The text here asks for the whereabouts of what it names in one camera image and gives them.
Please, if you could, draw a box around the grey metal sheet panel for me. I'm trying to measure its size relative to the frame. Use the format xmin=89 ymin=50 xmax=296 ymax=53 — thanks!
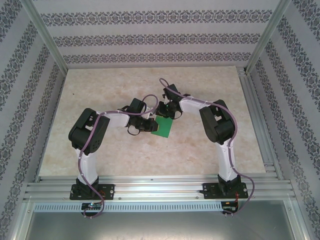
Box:
xmin=24 ymin=211 xmax=303 ymax=240

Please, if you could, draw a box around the slotted grey cable duct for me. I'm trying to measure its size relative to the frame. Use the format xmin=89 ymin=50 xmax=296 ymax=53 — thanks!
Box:
xmin=33 ymin=202 xmax=224 ymax=212

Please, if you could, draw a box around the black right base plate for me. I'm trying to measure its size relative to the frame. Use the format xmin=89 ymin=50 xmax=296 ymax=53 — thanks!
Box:
xmin=202 ymin=182 xmax=250 ymax=200

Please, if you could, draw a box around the aluminium frame post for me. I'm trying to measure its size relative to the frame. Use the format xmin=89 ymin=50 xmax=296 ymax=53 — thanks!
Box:
xmin=244 ymin=0 xmax=293 ymax=76
xmin=21 ymin=0 xmax=69 ymax=74

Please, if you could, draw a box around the right circuit board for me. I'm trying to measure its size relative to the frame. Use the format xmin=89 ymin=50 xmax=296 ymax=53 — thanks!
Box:
xmin=222 ymin=201 xmax=238 ymax=212

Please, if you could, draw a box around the green paper sheet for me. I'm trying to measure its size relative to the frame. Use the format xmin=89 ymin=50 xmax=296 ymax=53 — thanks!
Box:
xmin=150 ymin=114 xmax=174 ymax=139

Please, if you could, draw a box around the aluminium side rail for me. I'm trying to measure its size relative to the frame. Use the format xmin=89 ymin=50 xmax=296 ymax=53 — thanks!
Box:
xmin=237 ymin=66 xmax=285 ymax=181

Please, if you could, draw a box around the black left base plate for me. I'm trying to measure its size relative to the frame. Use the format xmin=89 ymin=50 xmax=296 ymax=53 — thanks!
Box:
xmin=69 ymin=183 xmax=116 ymax=201

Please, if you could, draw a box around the aluminium mounting rail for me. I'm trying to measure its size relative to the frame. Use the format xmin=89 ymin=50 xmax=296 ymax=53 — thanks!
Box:
xmin=23 ymin=174 xmax=297 ymax=201

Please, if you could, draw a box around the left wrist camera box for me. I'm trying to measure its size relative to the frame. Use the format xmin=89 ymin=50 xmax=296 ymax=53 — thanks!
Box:
xmin=146 ymin=105 xmax=158 ymax=120

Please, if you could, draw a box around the left circuit board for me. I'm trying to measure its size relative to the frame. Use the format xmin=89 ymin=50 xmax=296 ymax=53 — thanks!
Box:
xmin=81 ymin=202 xmax=102 ymax=211

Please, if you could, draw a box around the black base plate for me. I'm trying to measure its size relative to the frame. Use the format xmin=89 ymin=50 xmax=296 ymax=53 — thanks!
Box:
xmin=69 ymin=183 xmax=116 ymax=201
xmin=202 ymin=182 xmax=250 ymax=200

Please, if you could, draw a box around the circuit board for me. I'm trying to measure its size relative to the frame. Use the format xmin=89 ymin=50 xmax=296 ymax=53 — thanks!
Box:
xmin=222 ymin=201 xmax=238 ymax=212
xmin=81 ymin=202 xmax=102 ymax=211

